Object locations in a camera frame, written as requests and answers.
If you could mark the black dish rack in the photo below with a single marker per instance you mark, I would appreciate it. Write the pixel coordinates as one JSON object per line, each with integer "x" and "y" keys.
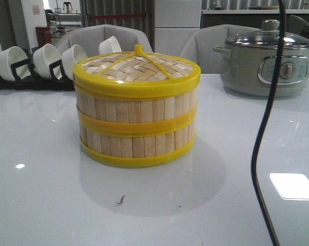
{"x": 58, "y": 81}

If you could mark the red barrier belt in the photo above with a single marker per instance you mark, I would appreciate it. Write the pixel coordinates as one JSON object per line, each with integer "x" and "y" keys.
{"x": 117, "y": 16}

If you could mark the right grey chair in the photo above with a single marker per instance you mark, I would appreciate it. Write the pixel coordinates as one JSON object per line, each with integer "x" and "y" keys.
{"x": 199, "y": 45}

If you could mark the woven bamboo steamer lid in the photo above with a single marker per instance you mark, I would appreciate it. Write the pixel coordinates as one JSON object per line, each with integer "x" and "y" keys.
{"x": 135, "y": 75}

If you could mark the yellow plate on counter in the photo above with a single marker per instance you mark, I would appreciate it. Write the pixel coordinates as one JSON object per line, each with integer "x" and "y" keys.
{"x": 266, "y": 7}

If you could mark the white bowl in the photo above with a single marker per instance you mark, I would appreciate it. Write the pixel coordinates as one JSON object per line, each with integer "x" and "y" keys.
{"x": 70, "y": 57}
{"x": 109, "y": 45}
{"x": 43, "y": 57}
{"x": 7, "y": 58}

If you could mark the white refrigerator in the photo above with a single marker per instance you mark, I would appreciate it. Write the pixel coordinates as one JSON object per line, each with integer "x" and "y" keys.
{"x": 174, "y": 22}

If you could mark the green electric cooking pot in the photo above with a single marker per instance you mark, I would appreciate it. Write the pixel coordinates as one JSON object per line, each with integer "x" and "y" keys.
{"x": 248, "y": 61}

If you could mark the dark kitchen counter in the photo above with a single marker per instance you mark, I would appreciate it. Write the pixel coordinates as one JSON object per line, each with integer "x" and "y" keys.
{"x": 251, "y": 18}

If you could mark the red box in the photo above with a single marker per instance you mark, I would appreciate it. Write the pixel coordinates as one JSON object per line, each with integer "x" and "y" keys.
{"x": 43, "y": 35}

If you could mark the bamboo steamer tray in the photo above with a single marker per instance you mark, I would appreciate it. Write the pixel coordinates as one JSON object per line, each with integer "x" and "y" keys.
{"x": 135, "y": 152}
{"x": 148, "y": 116}

